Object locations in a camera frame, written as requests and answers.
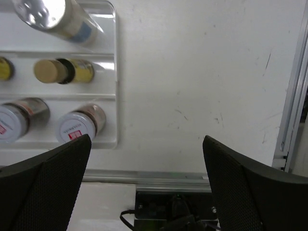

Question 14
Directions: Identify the tall jar blue label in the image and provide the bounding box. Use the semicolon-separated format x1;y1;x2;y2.
12;0;101;46

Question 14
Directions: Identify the white divided organizer tray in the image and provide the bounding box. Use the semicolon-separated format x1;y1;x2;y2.
0;0;120;150

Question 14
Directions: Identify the small yellow bottle front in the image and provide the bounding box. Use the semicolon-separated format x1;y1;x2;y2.
33;58;95;85

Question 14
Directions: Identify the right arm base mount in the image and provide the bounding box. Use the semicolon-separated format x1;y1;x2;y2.
119;191;221;231

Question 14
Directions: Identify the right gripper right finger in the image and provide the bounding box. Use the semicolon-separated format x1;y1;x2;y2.
203;135;308;231

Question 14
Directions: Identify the spice jar white lid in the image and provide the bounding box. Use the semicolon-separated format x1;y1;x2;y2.
55;103;106;143
0;97;51;143

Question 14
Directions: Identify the right aluminium rail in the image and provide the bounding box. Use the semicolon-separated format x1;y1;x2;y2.
272;2;308;173

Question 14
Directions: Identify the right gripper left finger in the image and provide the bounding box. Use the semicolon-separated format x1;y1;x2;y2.
0;135;91;231

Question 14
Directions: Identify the small yellow bottle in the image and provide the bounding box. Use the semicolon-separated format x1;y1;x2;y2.
33;58;95;85
0;57;14;81

